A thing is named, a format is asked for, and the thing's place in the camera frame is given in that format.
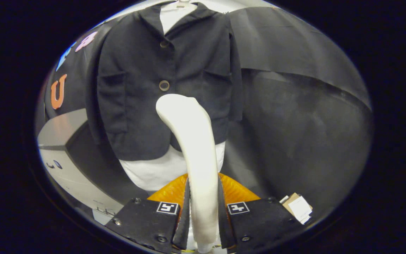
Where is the grey cabinet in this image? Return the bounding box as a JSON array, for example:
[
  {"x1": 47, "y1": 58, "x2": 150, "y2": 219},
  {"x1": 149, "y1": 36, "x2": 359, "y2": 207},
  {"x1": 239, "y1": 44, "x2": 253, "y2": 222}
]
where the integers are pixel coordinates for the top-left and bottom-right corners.
[{"x1": 37, "y1": 108, "x2": 124, "y2": 226}]

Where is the white mannequin torso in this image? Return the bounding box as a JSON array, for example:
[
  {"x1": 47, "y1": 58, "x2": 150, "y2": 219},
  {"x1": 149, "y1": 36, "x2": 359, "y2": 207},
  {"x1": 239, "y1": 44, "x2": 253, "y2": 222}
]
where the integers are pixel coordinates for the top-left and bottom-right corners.
[{"x1": 118, "y1": 0, "x2": 227, "y2": 192}]

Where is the white garment steamer handle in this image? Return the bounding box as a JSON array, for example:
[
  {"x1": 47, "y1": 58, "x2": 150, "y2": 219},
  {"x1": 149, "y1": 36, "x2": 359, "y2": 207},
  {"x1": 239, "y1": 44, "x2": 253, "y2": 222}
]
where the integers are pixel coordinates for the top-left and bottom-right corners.
[{"x1": 155, "y1": 94, "x2": 221, "y2": 254}]

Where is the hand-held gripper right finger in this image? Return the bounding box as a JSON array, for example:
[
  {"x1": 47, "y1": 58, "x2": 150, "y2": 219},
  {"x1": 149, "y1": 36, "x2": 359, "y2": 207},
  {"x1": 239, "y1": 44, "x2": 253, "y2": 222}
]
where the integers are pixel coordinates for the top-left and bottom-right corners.
[{"x1": 218, "y1": 173, "x2": 304, "y2": 253}]

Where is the black backdrop cloth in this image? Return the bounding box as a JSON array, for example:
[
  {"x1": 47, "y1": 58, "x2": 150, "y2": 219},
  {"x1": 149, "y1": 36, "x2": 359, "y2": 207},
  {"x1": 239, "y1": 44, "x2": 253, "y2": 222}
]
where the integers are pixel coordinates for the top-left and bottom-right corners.
[{"x1": 44, "y1": 6, "x2": 373, "y2": 213}]

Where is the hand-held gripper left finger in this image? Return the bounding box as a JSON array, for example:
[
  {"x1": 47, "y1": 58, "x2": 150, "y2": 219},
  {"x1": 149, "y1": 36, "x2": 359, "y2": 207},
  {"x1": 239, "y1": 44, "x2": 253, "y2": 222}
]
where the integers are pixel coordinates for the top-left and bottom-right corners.
[{"x1": 105, "y1": 173, "x2": 191, "y2": 254}]

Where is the black jacket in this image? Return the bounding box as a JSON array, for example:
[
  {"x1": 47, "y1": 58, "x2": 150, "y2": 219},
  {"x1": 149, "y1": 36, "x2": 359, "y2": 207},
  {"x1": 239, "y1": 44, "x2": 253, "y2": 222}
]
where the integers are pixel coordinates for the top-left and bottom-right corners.
[{"x1": 85, "y1": 2, "x2": 244, "y2": 161}]

